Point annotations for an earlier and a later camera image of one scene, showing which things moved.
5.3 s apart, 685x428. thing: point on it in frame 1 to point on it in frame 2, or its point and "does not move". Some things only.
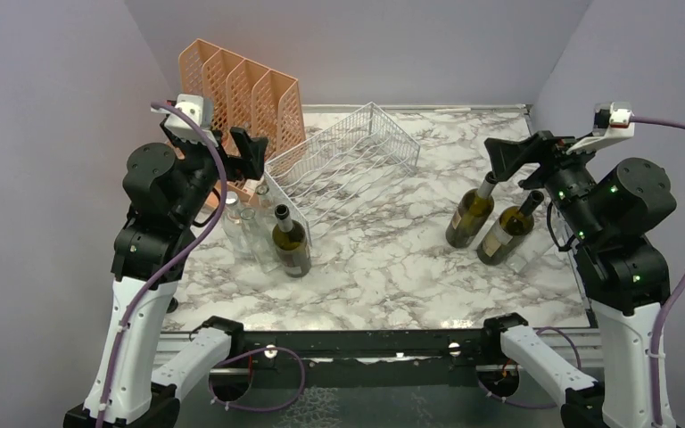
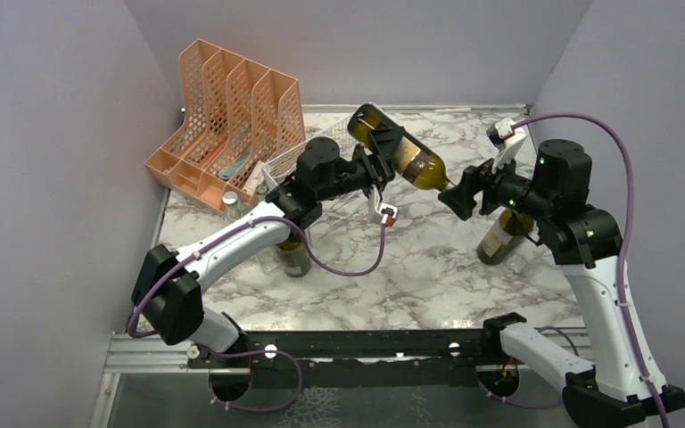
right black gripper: x=507 y=155 to x=461 y=196
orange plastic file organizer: x=263 y=102 does not move
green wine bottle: x=508 y=231 does not move
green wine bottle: x=473 y=211 to x=413 y=160
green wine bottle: x=291 y=242 does not move
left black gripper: x=251 y=160 to x=379 y=167
